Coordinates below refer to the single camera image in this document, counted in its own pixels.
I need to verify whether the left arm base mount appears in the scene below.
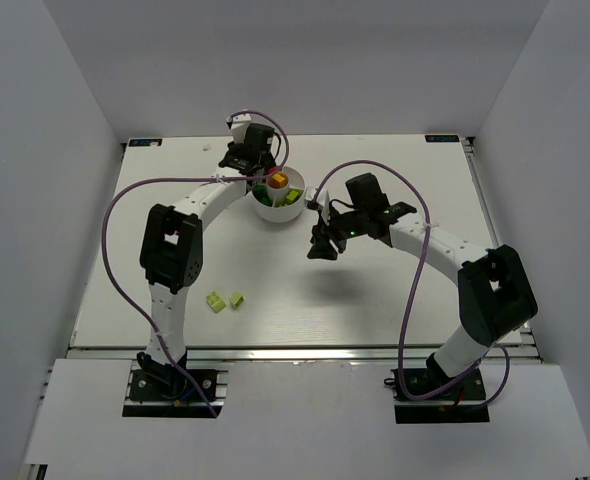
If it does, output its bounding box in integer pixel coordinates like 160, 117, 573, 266
122, 366, 228, 420

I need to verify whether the orange lego brick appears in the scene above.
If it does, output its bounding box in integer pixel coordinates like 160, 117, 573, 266
266, 172, 289, 190

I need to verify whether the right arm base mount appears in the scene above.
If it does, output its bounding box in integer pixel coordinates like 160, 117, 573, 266
383, 369, 490, 425

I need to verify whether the left blue table label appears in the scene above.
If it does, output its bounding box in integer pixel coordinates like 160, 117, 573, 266
127, 138, 163, 148

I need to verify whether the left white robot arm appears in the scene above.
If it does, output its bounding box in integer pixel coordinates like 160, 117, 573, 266
137, 116, 277, 373

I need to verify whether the right blue table label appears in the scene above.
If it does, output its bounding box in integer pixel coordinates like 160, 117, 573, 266
424, 134, 460, 143

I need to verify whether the light green lego brick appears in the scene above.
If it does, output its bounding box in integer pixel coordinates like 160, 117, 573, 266
205, 291, 226, 314

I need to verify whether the light green sloped lego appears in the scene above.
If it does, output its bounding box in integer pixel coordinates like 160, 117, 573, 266
229, 292, 244, 310

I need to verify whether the blue table label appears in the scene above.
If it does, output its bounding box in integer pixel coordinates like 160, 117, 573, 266
424, 134, 460, 143
127, 138, 163, 148

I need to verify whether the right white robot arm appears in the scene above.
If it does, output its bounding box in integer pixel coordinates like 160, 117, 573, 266
304, 173, 538, 392

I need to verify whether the green long lego brick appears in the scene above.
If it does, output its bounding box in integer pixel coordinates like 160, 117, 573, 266
252, 184, 273, 207

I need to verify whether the white round divided container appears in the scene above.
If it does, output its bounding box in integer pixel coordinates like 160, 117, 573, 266
251, 167, 306, 224

